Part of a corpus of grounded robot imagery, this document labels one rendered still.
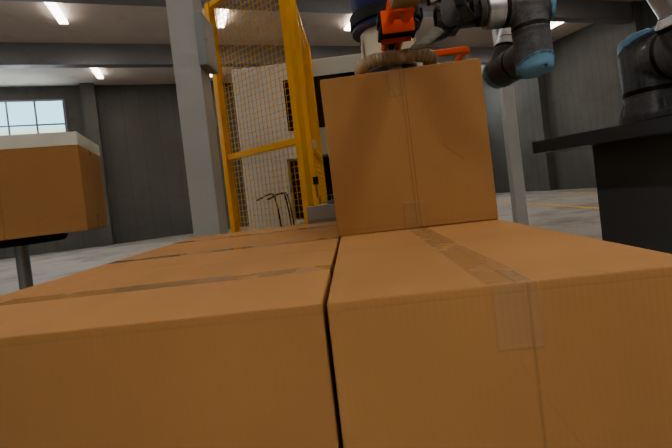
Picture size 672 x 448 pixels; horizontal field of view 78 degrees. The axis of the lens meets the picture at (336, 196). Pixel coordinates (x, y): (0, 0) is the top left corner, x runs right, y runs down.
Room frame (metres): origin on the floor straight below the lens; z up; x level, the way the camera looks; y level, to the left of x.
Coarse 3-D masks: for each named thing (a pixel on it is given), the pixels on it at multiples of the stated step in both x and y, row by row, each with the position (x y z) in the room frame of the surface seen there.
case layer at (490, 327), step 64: (192, 256) 0.99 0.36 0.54; (256, 256) 0.86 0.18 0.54; (320, 256) 0.75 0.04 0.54; (384, 256) 0.67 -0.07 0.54; (448, 256) 0.61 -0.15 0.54; (512, 256) 0.56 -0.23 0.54; (576, 256) 0.51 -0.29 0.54; (640, 256) 0.47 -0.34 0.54; (0, 320) 0.53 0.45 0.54; (64, 320) 0.49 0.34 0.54; (128, 320) 0.45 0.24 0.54; (192, 320) 0.44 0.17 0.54; (256, 320) 0.44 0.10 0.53; (320, 320) 0.43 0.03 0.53; (384, 320) 0.43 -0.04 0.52; (448, 320) 0.43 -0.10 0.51; (512, 320) 0.43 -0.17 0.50; (576, 320) 0.42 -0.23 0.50; (640, 320) 0.42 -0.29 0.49; (0, 384) 0.45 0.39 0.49; (64, 384) 0.44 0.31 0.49; (128, 384) 0.44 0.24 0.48; (192, 384) 0.44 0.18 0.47; (256, 384) 0.44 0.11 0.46; (320, 384) 0.43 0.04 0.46; (384, 384) 0.43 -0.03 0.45; (448, 384) 0.43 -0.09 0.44; (512, 384) 0.43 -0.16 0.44; (576, 384) 0.42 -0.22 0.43; (640, 384) 0.42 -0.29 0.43
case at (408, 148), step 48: (336, 96) 1.04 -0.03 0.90; (384, 96) 1.04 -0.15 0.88; (432, 96) 1.03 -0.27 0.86; (480, 96) 1.02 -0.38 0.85; (336, 144) 1.04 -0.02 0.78; (384, 144) 1.04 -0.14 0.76; (432, 144) 1.03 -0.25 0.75; (480, 144) 1.02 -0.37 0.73; (336, 192) 1.05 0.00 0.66; (384, 192) 1.04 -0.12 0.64; (432, 192) 1.03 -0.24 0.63; (480, 192) 1.02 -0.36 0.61
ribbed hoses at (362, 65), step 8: (408, 48) 1.15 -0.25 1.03; (424, 48) 1.15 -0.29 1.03; (368, 56) 1.16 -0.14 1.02; (376, 56) 1.15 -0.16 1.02; (384, 56) 1.15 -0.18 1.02; (392, 56) 1.16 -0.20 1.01; (400, 56) 1.16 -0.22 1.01; (408, 56) 1.15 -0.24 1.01; (416, 56) 1.15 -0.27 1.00; (424, 56) 1.15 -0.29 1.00; (432, 56) 1.15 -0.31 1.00; (360, 64) 1.16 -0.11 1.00; (368, 64) 1.16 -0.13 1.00; (376, 64) 1.16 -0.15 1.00; (384, 64) 1.17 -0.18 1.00; (392, 64) 1.18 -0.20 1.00; (400, 64) 1.19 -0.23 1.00; (424, 64) 1.19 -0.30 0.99; (360, 72) 1.18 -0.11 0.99; (368, 72) 1.22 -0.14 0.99
